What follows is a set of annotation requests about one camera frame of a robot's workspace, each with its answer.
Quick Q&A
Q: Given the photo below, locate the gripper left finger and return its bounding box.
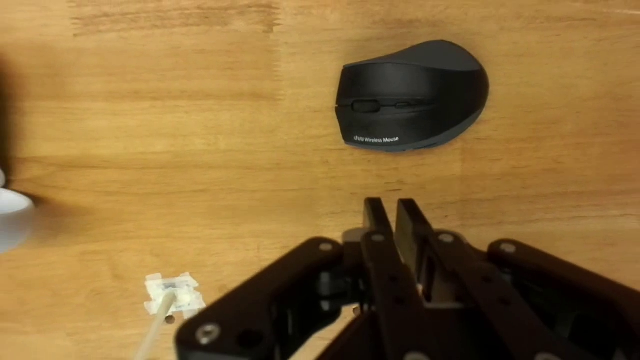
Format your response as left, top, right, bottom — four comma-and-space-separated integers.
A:
174, 197, 426, 360

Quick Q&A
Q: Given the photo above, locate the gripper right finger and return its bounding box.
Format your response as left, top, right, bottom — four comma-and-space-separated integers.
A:
396, 198, 640, 360

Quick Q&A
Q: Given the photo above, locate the clear tape patch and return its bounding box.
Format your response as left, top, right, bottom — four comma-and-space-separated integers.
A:
144, 272, 206, 321

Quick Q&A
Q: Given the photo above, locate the white round object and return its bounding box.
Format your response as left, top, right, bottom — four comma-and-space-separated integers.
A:
0, 167, 36, 254

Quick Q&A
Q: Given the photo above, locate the white cable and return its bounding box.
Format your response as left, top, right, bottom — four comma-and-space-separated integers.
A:
134, 291, 177, 360

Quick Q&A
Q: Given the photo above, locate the black wireless computer mouse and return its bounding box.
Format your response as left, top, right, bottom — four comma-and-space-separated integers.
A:
335, 40, 490, 152

